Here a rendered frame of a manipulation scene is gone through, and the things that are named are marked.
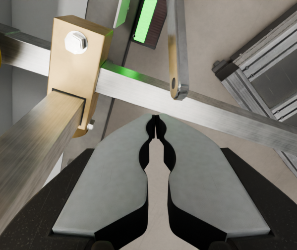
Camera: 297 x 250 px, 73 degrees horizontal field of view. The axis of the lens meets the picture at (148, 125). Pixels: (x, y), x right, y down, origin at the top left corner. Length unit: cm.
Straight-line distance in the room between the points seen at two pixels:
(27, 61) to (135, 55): 87
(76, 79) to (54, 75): 2
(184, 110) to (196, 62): 89
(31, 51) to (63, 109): 7
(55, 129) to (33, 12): 35
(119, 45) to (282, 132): 28
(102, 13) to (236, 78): 70
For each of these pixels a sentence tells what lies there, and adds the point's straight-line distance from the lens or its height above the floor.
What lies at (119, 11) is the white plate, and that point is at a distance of 28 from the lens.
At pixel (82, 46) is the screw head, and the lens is 21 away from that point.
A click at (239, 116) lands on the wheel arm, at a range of 27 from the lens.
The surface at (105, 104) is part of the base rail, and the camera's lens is 42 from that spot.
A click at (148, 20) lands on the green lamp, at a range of 37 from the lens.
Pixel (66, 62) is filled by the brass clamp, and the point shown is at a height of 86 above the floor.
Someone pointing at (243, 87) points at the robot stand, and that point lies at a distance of 98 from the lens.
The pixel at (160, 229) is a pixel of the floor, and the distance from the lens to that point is 206.
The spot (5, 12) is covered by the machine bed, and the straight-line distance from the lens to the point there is 51.
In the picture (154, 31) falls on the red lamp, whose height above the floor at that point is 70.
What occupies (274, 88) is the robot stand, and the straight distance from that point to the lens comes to 107.
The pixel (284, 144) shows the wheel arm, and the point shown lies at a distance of 32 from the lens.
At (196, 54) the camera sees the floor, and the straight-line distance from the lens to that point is 112.
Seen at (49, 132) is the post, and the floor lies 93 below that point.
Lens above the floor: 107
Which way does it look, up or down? 59 degrees down
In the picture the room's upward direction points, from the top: 178 degrees counter-clockwise
